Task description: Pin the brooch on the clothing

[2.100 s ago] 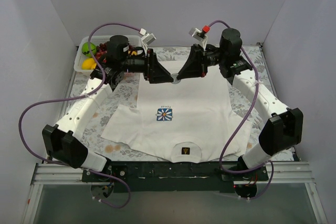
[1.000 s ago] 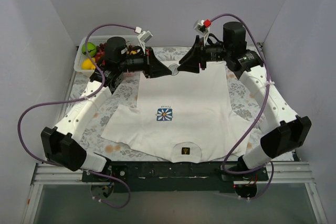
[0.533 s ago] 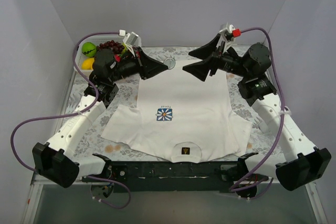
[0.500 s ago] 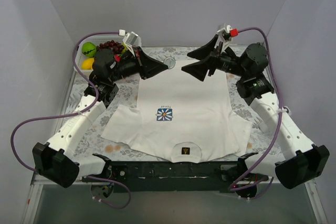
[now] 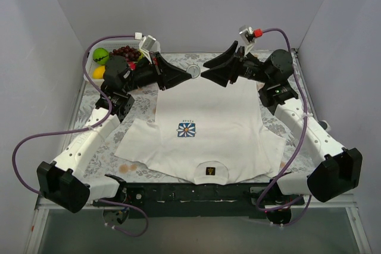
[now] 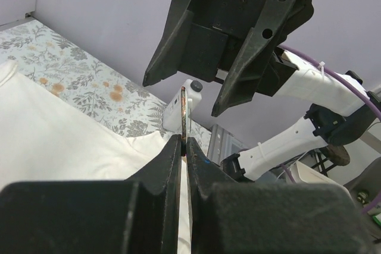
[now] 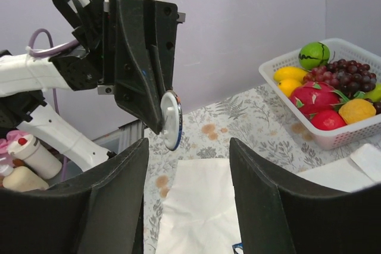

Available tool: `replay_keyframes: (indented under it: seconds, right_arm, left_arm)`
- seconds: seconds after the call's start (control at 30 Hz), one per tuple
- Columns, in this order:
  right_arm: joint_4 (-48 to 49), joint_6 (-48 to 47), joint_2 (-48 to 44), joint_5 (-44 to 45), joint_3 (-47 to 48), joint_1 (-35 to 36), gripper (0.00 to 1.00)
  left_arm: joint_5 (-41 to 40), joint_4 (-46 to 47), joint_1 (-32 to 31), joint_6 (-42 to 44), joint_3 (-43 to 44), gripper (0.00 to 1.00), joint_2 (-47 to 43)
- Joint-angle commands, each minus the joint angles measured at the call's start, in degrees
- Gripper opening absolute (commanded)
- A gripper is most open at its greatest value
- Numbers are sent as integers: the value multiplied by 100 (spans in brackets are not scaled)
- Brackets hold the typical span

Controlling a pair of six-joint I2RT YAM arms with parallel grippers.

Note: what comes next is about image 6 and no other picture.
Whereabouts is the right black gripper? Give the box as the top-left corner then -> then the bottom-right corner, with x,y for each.
142,0 -> 314,117

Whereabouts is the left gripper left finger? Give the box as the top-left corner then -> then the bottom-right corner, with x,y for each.
1,135 -> 182,253

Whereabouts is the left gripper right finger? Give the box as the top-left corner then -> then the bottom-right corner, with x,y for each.
186,138 -> 376,253

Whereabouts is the small dark brooch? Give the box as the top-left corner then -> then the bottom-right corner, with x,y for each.
180,86 -> 192,156

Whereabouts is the white printed t-shirt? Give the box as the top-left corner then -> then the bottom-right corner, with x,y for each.
1,60 -> 191,253

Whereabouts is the white bottle grey cap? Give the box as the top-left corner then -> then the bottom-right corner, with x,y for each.
163,79 -> 203,133

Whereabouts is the floral patterned table mat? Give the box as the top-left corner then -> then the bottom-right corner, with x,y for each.
0,17 -> 214,153

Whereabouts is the aluminium frame rail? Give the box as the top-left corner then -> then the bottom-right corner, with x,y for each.
207,124 -> 249,165

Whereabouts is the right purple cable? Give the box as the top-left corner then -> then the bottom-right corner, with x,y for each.
278,44 -> 381,216

